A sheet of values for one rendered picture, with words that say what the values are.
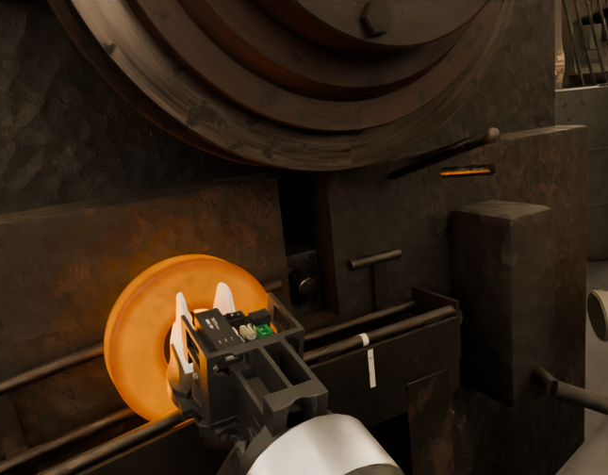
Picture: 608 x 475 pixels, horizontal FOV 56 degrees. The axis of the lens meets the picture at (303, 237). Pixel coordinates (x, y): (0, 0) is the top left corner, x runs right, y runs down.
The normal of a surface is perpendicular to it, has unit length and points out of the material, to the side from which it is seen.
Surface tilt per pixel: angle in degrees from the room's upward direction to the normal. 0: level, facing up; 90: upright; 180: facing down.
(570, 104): 90
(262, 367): 90
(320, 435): 16
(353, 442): 21
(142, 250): 90
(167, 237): 90
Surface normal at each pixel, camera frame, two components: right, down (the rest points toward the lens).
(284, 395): 0.04, -0.89
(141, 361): 0.48, 0.12
